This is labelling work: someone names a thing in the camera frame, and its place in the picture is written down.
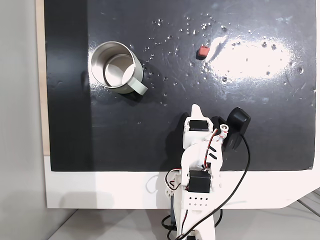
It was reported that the black oval camera box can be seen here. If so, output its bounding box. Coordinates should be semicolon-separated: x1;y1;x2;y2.
221;106;252;153

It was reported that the small red cube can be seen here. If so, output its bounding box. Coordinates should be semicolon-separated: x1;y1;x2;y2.
197;45;211;61

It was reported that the grey table clamp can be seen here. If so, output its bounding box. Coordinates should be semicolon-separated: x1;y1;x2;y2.
170;196;177;226

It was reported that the stainless steel mug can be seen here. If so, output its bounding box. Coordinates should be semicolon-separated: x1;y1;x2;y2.
90;41;149;97

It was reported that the black camera cable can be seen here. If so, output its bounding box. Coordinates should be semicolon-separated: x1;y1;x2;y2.
174;133;252;240

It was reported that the beige wooden board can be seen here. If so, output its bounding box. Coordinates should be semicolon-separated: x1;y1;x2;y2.
35;0;51;156

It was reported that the red white black servo wire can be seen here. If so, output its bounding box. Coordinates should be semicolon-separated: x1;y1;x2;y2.
203;128;227;171

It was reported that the black base cable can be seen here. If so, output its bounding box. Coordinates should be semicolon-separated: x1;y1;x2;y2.
161;209;224;232

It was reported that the black table mat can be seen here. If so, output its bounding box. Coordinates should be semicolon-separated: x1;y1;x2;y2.
43;0;316;173

